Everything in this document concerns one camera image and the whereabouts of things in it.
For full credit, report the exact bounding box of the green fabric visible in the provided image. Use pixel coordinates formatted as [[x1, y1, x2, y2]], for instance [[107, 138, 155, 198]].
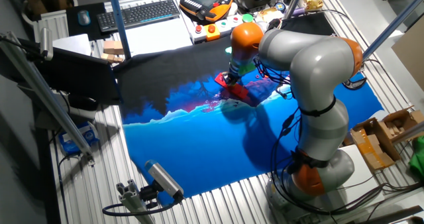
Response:
[[407, 136, 424, 182]]

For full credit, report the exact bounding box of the green printed wrist mount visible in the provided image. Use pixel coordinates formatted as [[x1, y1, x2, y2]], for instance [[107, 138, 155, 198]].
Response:
[[225, 46, 256, 76]]

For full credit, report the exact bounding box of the large wooden block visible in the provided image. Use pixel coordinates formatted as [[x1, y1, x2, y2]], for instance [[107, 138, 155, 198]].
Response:
[[103, 40, 125, 56]]

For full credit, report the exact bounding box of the orange button yellow box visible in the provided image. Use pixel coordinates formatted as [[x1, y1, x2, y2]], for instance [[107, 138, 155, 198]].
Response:
[[203, 23, 221, 42]]

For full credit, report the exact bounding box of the plain silver camera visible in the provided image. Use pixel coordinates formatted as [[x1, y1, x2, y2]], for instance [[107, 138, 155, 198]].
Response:
[[39, 27, 54, 61]]

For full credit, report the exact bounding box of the yellow snack packet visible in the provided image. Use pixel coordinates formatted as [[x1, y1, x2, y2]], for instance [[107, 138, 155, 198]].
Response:
[[258, 7, 282, 22]]

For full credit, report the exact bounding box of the red Hanoi base with pegs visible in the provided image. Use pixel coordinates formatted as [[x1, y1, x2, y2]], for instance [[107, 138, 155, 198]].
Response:
[[214, 72, 250, 100]]

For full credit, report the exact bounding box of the grey computer mouse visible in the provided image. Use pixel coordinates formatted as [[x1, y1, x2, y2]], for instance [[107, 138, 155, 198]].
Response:
[[77, 9, 91, 27]]

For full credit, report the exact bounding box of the green button white box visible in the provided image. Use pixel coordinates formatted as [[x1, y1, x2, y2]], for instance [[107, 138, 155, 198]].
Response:
[[215, 18, 233, 38]]

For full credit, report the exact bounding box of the blue landscape print cloth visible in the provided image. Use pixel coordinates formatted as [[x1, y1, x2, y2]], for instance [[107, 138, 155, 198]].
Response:
[[114, 31, 385, 207]]

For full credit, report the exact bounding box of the slanted aluminium post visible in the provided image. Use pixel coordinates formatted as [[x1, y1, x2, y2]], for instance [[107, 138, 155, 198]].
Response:
[[360, 0, 424, 62]]

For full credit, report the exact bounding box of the white sheet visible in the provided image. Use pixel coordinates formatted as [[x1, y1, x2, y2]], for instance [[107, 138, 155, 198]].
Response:
[[124, 17, 194, 56]]

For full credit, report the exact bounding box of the gold snack packet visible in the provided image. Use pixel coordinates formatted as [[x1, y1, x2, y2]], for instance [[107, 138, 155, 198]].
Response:
[[301, 0, 324, 12]]

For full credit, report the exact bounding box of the black mouse pad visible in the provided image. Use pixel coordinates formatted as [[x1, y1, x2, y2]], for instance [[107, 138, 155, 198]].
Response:
[[65, 2, 112, 42]]

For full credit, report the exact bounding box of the blue wipes packet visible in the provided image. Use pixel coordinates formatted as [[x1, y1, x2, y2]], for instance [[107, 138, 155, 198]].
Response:
[[58, 121, 100, 156]]

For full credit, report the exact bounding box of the black laptop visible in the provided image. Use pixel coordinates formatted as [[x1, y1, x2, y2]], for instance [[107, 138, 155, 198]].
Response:
[[18, 38, 122, 105]]

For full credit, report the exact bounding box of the silver camera with blue end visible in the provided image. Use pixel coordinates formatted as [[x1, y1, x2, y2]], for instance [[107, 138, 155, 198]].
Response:
[[144, 160, 185, 200]]

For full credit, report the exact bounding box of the cardboard box with wood pieces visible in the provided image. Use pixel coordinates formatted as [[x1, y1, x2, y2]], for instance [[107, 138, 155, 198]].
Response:
[[382, 106, 424, 142]]

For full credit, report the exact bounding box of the black mat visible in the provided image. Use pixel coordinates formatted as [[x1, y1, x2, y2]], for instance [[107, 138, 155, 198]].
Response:
[[268, 11, 336, 36]]

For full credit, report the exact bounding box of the red button white box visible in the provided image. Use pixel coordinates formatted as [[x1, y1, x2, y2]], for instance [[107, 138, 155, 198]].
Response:
[[191, 23, 208, 44], [227, 14, 244, 28]]

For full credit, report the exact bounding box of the aluminium extrusion camera mount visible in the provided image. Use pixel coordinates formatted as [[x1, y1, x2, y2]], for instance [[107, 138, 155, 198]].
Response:
[[115, 179, 155, 224]]

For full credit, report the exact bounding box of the blue aluminium post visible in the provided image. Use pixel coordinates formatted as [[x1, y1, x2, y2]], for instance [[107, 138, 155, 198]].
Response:
[[106, 0, 133, 60]]

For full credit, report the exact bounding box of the brown cardboard sheet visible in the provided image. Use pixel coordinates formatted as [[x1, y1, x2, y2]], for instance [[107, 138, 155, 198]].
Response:
[[392, 25, 424, 92]]

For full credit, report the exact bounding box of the black keyboard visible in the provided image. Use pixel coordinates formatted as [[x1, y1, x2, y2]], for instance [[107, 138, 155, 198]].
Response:
[[96, 0, 182, 33]]

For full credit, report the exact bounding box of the grey aluminium beam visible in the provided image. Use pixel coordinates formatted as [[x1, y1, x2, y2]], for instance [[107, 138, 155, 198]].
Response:
[[0, 31, 95, 165]]

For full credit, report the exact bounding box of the open cardboard box with tape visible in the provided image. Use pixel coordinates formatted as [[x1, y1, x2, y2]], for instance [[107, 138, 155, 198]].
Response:
[[350, 117, 401, 171]]

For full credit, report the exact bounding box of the small wooden block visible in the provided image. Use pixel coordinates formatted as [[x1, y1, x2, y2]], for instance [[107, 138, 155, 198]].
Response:
[[101, 53, 124, 64]]

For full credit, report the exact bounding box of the thin metal post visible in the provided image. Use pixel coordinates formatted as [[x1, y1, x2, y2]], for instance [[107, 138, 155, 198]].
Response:
[[283, 0, 305, 19]]

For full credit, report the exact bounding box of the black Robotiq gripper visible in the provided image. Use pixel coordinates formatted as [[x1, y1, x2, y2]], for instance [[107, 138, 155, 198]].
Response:
[[221, 68, 242, 87]]

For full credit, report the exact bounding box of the black camera cable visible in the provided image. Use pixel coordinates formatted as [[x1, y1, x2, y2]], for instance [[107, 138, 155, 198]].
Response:
[[101, 194, 183, 217]]

